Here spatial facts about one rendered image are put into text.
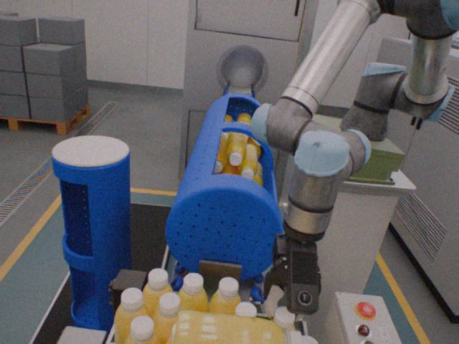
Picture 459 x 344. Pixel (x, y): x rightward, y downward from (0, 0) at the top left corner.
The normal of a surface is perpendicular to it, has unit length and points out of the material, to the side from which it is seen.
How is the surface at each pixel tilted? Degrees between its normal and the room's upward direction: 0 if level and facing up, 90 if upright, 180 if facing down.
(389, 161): 90
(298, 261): 32
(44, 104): 90
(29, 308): 0
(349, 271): 90
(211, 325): 19
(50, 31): 90
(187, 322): 12
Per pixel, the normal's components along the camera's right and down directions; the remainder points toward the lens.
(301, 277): 0.11, -0.51
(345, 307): 0.11, -0.89
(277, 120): -0.40, -0.30
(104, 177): 0.58, 0.42
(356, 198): 0.00, 0.44
